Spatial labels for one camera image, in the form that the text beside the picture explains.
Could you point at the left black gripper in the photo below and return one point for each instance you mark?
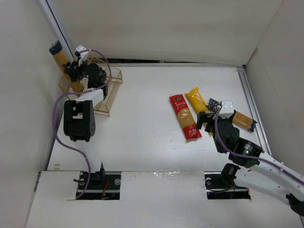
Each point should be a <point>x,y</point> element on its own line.
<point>74,70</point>

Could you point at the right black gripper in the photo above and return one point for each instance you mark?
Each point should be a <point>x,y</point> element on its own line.
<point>210,122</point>

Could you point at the red spaghetti bag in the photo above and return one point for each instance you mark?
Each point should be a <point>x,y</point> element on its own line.
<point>184,117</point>

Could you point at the navy label spaghetti bag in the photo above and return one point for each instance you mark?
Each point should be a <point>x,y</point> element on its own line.
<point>62,61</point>

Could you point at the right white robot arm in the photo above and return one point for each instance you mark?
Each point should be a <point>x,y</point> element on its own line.
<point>249,166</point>

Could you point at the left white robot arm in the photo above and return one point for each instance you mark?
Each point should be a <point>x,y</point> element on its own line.
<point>79,118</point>

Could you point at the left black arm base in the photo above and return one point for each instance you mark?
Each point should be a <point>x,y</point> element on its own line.
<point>103,185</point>

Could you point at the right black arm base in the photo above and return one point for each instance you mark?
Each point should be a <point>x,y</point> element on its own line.
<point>221,185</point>

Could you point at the yellow spaghetti bag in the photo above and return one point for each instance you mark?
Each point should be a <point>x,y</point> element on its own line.
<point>196,100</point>

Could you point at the blue patterned spaghetti bag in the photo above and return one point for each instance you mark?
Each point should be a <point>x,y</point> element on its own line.
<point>239,118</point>

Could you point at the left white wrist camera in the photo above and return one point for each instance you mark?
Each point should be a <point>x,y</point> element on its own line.
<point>82,54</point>

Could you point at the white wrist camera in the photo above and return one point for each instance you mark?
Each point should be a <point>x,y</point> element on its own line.
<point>82,54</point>
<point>226,109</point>

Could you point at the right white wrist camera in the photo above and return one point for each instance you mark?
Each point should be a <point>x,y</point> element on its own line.
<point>226,109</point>

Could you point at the yellow wire mesh basket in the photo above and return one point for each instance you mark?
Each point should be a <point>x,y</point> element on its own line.
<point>103,107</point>

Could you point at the aluminium rail right edge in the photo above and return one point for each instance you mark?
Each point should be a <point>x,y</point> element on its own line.
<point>260,132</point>

